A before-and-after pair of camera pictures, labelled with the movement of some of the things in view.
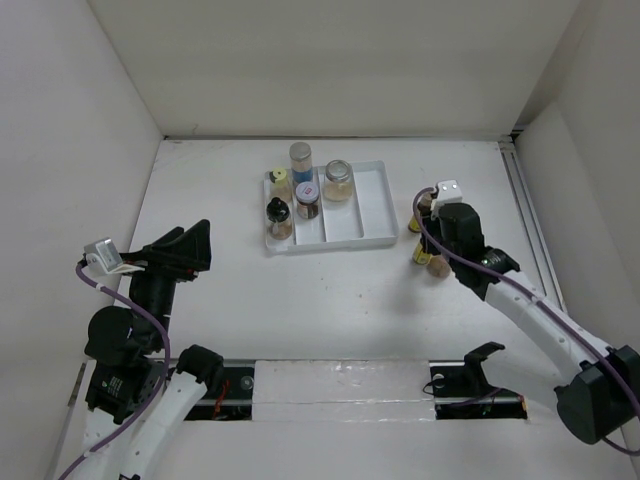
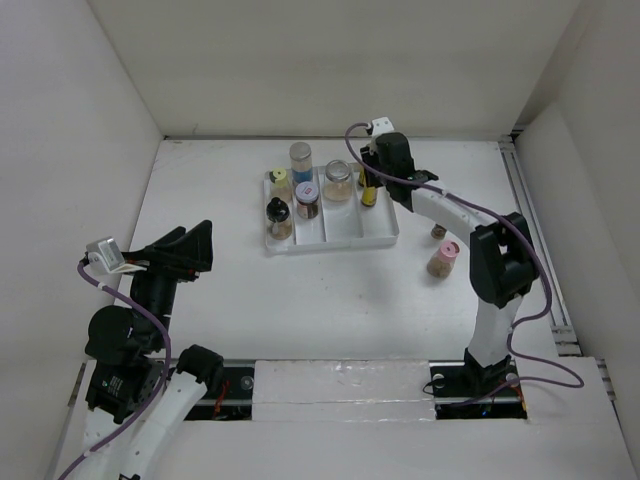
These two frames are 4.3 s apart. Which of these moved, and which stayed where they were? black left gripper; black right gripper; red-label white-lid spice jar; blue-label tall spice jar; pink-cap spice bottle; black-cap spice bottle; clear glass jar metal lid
Moved: black right gripper
Stayed: red-label white-lid spice jar; black-cap spice bottle; pink-cap spice bottle; clear glass jar metal lid; black left gripper; blue-label tall spice jar
